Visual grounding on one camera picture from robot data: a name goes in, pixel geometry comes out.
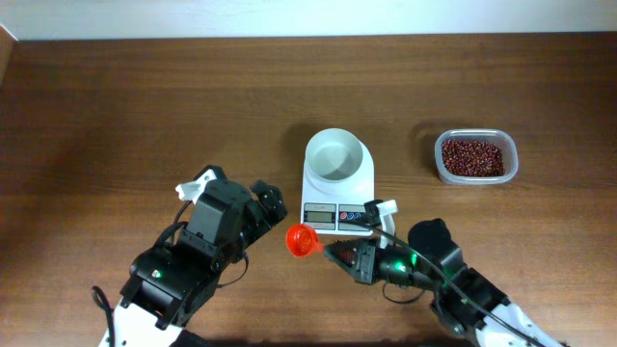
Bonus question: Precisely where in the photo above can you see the red measuring scoop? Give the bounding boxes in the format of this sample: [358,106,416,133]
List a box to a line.
[285,224,325,258]

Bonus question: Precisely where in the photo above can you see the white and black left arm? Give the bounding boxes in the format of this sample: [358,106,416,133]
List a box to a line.
[92,179,287,346]

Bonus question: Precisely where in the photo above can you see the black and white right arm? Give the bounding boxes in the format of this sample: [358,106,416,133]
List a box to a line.
[324,219,565,347]

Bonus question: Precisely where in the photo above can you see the white digital kitchen scale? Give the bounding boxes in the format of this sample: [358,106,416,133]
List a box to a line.
[301,142,375,236]

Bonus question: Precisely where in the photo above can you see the white round bowl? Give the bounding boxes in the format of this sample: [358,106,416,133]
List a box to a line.
[305,128,363,181]

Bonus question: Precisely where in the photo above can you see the red adzuki beans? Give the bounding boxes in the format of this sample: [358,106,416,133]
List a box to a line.
[442,140,505,177]

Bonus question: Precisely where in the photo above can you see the clear plastic container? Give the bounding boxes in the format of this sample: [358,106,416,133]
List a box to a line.
[434,129,519,185]

